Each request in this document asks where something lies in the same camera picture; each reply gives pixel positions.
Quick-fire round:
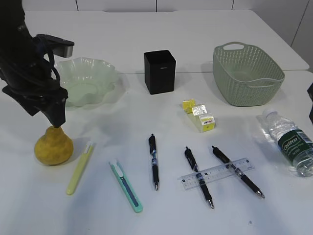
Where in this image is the teal utility knife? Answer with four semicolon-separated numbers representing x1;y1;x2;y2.
109;161;143;213

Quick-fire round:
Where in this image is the black pen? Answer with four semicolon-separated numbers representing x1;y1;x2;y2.
184;146;214;209
212;146;265;198
148;134;159;191

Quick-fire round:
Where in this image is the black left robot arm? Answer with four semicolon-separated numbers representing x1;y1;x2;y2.
0;0;74;128

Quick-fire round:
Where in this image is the translucent green wavy glass plate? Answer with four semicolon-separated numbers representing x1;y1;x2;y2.
55;57;118;107

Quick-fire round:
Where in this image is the clear plastic ruler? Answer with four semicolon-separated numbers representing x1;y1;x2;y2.
178;158;255;190

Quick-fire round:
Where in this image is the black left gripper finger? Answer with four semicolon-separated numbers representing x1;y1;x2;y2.
43;98;66;128

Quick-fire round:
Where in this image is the clear water bottle green label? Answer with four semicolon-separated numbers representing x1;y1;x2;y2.
262;109;313;177

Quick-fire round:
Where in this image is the black pen right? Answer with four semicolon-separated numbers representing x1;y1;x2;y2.
212;146;265;198

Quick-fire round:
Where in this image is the yellow pear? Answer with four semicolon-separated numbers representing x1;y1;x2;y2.
34;126;74;165

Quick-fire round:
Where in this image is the green woven plastic basket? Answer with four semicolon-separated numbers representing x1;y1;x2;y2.
212;42;285;107

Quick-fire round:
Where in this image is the black pen middle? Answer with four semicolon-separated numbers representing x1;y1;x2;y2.
184;146;214;209

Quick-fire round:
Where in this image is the black pen left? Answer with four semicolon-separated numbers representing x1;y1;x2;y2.
148;134;159;191

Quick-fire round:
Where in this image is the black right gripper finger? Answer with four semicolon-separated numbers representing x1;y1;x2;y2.
307;83;313;124

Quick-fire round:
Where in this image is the black square pen holder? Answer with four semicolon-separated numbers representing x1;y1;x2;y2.
144;50;176;94

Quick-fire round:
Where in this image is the yellow-green utility knife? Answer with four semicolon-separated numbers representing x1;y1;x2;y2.
66;141;94;195

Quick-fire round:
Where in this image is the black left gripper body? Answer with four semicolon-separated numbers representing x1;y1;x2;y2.
2;78;68;117

